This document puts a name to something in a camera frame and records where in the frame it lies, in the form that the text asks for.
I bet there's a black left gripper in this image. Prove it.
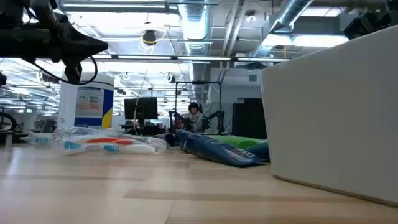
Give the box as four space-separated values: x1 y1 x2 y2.
0 0 109 65

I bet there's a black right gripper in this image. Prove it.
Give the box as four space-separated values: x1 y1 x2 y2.
343 0 398 40

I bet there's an orange white toothbrush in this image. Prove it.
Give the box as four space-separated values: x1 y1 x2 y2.
73 133 147 147

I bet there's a light grey plastic tray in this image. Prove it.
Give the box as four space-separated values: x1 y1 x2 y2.
260 24 398 208

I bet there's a small green bottle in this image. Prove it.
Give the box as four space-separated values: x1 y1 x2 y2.
207 134 268 150

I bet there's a white wipes canister blue label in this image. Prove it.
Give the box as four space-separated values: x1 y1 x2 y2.
73 73 115 130

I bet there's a white building column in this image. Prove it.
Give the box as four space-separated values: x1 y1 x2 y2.
57 62 80 130

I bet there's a black computer monitor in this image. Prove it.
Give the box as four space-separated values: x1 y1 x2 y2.
124 97 159 128

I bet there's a black crossbar with light strips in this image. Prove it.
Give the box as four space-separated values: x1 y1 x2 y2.
80 54 292 65

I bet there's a person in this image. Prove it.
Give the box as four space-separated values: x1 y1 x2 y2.
182 102 205 134

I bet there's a black cabinet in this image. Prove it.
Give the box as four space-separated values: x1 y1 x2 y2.
231 98 267 140

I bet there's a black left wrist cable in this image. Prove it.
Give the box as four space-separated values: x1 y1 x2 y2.
30 55 99 86

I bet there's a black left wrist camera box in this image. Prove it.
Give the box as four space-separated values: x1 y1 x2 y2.
63 61 84 85

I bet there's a black ceiling camera yellow cable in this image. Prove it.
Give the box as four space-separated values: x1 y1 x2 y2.
141 29 158 47

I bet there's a ribbed silver ventilation duct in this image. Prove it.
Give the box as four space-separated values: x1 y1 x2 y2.
177 0 213 103

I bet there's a black background rig frame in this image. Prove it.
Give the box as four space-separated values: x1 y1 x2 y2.
175 81 222 134

